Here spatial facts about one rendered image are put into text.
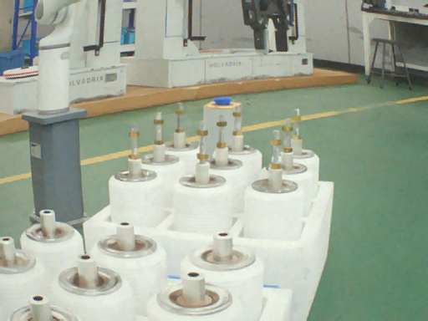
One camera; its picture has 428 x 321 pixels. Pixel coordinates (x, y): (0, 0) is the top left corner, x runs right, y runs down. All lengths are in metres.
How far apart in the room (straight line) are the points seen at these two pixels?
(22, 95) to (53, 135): 1.64
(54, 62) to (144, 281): 0.86
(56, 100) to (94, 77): 1.87
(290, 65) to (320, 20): 2.37
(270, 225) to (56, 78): 0.73
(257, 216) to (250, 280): 0.30
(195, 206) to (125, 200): 0.12
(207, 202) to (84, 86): 2.39
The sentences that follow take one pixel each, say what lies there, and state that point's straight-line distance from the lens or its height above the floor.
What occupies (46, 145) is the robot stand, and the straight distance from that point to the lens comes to 1.47.
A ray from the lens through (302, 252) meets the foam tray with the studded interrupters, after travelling 0.92.
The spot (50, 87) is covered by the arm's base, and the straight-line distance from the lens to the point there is 1.47.
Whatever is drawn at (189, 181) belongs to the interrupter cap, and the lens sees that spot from 1.00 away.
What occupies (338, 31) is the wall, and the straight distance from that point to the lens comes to 6.70.
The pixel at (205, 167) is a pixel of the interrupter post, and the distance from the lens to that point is 0.99.
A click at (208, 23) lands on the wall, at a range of 8.04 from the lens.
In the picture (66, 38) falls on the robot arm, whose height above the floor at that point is 0.50.
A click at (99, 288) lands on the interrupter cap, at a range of 0.61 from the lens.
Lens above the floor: 0.52
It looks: 14 degrees down
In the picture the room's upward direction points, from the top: straight up
